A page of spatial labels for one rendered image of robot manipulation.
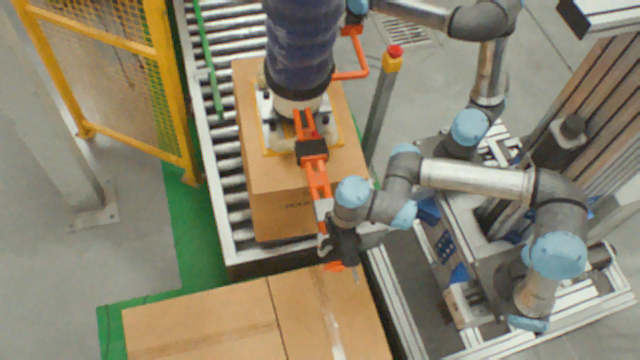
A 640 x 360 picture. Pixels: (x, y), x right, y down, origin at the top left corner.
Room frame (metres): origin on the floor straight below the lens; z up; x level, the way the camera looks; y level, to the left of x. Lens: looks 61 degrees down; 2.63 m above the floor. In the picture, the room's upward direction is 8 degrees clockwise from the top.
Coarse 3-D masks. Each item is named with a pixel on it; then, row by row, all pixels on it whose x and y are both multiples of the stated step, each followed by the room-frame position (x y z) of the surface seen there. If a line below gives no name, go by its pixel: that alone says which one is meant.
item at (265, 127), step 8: (256, 80) 1.26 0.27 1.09; (256, 88) 1.22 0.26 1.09; (264, 88) 1.23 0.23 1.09; (256, 96) 1.19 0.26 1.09; (264, 96) 1.17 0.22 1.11; (256, 104) 1.15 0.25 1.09; (256, 112) 1.12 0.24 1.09; (264, 120) 1.08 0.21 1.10; (272, 120) 1.09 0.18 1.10; (280, 120) 1.09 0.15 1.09; (264, 128) 1.05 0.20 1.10; (272, 128) 1.04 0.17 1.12; (280, 128) 1.06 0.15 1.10; (264, 136) 1.02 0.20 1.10; (280, 136) 1.03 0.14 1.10; (288, 136) 1.04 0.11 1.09; (264, 144) 0.99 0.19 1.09; (264, 152) 0.95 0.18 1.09; (272, 152) 0.96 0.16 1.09; (280, 152) 0.96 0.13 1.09; (288, 152) 0.97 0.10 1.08
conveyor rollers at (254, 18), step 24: (216, 0) 2.25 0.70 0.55; (240, 0) 2.29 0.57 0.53; (216, 24) 2.06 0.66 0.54; (240, 24) 2.11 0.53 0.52; (216, 48) 1.89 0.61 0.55; (240, 48) 1.93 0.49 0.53; (216, 72) 1.72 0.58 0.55; (216, 120) 1.44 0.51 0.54; (240, 192) 1.07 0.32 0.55; (240, 216) 0.95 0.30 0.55; (240, 240) 0.85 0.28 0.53; (288, 240) 0.88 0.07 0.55
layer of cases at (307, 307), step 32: (224, 288) 0.63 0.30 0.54; (256, 288) 0.65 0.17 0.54; (288, 288) 0.67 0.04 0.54; (320, 288) 0.69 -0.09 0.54; (352, 288) 0.71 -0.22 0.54; (128, 320) 0.43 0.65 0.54; (160, 320) 0.45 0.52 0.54; (192, 320) 0.48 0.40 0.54; (224, 320) 0.50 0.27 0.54; (256, 320) 0.52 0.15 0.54; (288, 320) 0.54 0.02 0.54; (320, 320) 0.55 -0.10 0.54; (352, 320) 0.57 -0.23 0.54; (128, 352) 0.31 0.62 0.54; (160, 352) 0.33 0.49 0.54; (192, 352) 0.35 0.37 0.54; (224, 352) 0.37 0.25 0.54; (256, 352) 0.39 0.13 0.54; (288, 352) 0.41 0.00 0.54; (320, 352) 0.43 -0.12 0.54; (352, 352) 0.45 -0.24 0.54; (384, 352) 0.46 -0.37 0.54
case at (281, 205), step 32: (256, 64) 1.36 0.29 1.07; (256, 128) 1.06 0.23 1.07; (288, 128) 1.08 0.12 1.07; (352, 128) 1.12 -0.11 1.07; (256, 160) 0.93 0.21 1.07; (288, 160) 0.95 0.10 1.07; (352, 160) 0.98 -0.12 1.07; (256, 192) 0.81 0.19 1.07; (288, 192) 0.84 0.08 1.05; (320, 192) 0.87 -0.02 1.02; (256, 224) 0.80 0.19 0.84; (288, 224) 0.83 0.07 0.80
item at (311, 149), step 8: (304, 136) 0.95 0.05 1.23; (312, 136) 0.95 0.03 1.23; (320, 136) 0.96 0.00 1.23; (296, 144) 0.92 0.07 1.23; (304, 144) 0.93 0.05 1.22; (312, 144) 0.93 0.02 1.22; (320, 144) 0.93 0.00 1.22; (296, 152) 0.90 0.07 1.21; (304, 152) 0.90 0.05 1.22; (312, 152) 0.90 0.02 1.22; (320, 152) 0.90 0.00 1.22; (328, 152) 0.90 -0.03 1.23; (296, 160) 0.88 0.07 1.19; (304, 160) 0.86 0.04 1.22; (312, 160) 0.87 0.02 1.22; (304, 168) 0.86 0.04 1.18
